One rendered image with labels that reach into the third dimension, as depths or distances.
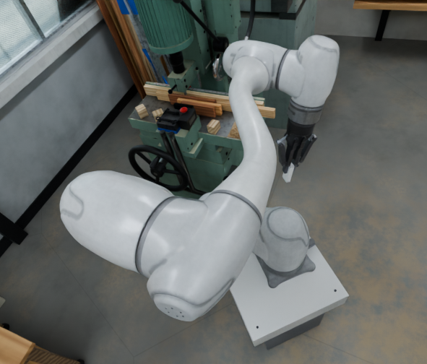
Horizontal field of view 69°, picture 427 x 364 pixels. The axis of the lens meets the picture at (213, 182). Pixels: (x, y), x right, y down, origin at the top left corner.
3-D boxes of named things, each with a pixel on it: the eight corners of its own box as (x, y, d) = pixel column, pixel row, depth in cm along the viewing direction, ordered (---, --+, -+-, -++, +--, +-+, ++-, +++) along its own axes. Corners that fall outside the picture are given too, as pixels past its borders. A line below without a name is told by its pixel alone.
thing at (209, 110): (183, 112, 142) (180, 102, 138) (185, 109, 143) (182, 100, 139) (214, 118, 137) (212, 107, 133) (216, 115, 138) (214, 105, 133)
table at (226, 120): (121, 141, 146) (115, 131, 141) (153, 100, 162) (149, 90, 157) (242, 170, 124) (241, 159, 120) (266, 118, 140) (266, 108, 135)
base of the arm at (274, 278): (326, 265, 112) (329, 259, 107) (270, 289, 109) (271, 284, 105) (300, 224, 122) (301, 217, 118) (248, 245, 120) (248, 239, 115)
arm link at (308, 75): (331, 95, 85) (285, 83, 89) (351, 35, 74) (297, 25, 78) (322, 113, 78) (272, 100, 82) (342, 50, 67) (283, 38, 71)
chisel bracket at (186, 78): (172, 94, 138) (166, 77, 131) (186, 74, 145) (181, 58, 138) (186, 96, 135) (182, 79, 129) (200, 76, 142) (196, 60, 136)
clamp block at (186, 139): (160, 146, 136) (154, 131, 129) (174, 125, 142) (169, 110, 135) (190, 153, 130) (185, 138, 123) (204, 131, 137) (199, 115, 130)
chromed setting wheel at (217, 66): (213, 87, 141) (209, 61, 131) (223, 70, 147) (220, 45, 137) (219, 87, 140) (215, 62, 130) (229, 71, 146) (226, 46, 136)
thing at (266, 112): (157, 100, 151) (155, 92, 148) (160, 97, 152) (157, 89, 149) (274, 118, 131) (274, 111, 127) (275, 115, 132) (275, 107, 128)
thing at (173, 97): (170, 104, 147) (167, 94, 143) (172, 102, 148) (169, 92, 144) (216, 112, 139) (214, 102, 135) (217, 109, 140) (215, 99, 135)
